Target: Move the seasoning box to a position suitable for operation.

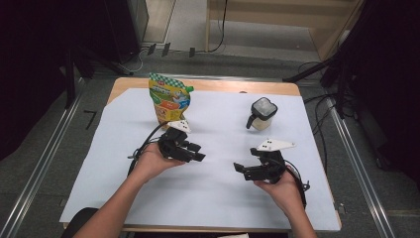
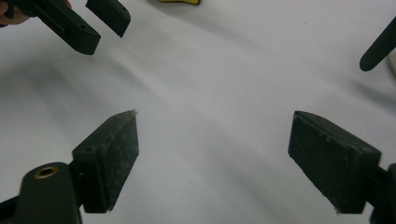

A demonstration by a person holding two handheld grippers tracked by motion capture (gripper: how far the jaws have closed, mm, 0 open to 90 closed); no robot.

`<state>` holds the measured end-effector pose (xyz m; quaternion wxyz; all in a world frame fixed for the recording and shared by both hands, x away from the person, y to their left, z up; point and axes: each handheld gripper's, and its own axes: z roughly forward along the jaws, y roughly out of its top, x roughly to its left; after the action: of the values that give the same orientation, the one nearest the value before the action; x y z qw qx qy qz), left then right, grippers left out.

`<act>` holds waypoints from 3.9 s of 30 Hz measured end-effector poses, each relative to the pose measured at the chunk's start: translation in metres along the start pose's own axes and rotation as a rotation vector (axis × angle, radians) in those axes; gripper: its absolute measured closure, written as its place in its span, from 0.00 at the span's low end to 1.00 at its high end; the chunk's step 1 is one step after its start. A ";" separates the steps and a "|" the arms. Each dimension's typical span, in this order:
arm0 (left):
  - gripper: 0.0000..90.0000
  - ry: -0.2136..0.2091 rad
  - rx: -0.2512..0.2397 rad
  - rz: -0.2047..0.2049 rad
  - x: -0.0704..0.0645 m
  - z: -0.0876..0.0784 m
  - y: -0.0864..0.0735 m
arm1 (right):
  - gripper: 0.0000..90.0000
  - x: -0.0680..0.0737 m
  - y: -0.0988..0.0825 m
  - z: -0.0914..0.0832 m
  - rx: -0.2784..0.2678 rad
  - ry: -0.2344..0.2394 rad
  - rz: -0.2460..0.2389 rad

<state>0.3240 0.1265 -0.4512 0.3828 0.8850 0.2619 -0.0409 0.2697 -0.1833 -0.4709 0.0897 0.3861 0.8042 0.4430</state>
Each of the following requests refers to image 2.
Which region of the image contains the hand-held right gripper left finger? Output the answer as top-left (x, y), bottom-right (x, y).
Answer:
top-left (68, 109), bottom-right (140, 215)

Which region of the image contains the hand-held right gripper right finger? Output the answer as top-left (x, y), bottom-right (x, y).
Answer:
top-left (288, 110), bottom-right (390, 215)

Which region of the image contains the yellow green printed pouch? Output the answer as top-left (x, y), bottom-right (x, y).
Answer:
top-left (154, 0), bottom-right (202, 6)

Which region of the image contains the clear jar with black lid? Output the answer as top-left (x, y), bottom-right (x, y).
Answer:
top-left (359, 16), bottom-right (396, 78)

